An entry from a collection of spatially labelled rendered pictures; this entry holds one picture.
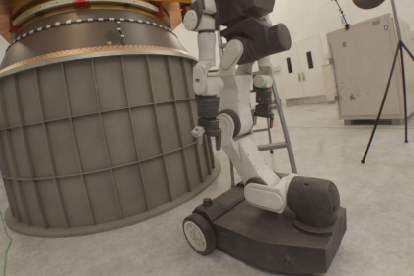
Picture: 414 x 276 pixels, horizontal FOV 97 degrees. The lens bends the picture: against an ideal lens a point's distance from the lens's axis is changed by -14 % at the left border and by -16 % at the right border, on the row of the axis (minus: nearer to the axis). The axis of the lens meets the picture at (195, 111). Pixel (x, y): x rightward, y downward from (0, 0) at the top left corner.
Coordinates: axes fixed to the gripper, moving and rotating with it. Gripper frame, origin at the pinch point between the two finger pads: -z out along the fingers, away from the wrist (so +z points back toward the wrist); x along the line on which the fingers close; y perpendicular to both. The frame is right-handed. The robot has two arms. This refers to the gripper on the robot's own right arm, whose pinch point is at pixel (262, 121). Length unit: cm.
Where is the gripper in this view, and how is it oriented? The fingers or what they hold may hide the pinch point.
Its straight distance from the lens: 125.2
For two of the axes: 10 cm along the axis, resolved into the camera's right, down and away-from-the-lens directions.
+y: -7.4, 1.5, -6.5
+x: -6.7, -1.2, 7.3
